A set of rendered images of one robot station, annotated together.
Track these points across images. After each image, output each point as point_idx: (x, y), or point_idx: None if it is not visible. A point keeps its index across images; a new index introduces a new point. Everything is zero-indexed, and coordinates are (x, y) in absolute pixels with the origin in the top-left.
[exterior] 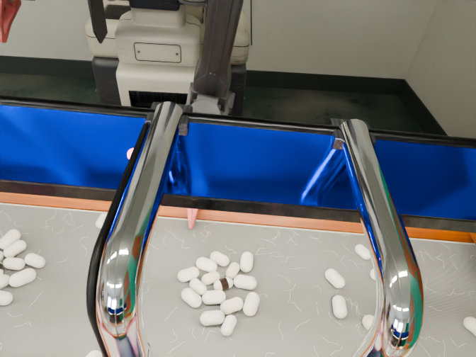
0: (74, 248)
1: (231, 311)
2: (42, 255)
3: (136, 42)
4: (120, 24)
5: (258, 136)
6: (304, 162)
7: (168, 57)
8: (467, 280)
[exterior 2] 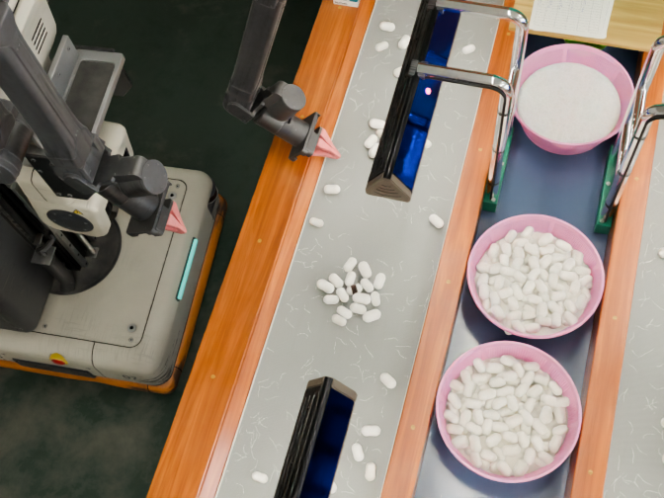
0: (340, 242)
1: None
2: (342, 264)
3: None
4: (41, 179)
5: (433, 39)
6: (443, 28)
7: None
8: None
